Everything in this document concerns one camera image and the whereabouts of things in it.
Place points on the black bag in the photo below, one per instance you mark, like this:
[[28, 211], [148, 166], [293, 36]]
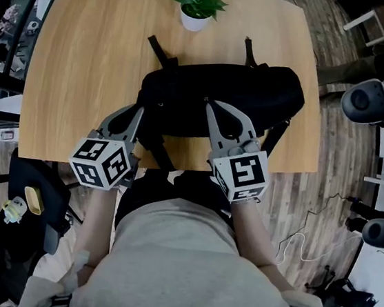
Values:
[[220, 93]]

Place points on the white stool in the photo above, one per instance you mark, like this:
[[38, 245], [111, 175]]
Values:
[[370, 29]]

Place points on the black padded chair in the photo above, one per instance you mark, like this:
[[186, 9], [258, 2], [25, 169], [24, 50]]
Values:
[[16, 253]]

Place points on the black metal shelf frame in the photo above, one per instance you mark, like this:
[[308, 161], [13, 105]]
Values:
[[6, 22]]

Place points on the person's grey shirt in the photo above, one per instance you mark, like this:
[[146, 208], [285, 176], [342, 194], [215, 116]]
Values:
[[184, 270]]

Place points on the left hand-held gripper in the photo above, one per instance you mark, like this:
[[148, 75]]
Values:
[[93, 161]]

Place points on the green plant in white pot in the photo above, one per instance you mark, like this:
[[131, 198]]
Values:
[[196, 7]]

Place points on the black chair wheel base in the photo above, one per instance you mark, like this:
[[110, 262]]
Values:
[[344, 296]]

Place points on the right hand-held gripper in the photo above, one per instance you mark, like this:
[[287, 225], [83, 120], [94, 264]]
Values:
[[244, 176]]

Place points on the black office chair with headrest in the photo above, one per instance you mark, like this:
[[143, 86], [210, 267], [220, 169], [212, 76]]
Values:
[[368, 101]]

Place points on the yellow case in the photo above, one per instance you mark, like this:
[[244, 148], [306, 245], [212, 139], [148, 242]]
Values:
[[34, 200]]

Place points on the person's black trousers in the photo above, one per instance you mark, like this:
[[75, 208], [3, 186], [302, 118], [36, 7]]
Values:
[[153, 189]]

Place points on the person's left forearm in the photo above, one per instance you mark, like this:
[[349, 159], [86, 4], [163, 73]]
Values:
[[97, 217]]

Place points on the small pale toy figure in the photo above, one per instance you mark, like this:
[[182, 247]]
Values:
[[14, 211]]

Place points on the person's right forearm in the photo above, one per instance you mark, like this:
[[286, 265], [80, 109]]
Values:
[[251, 233]]

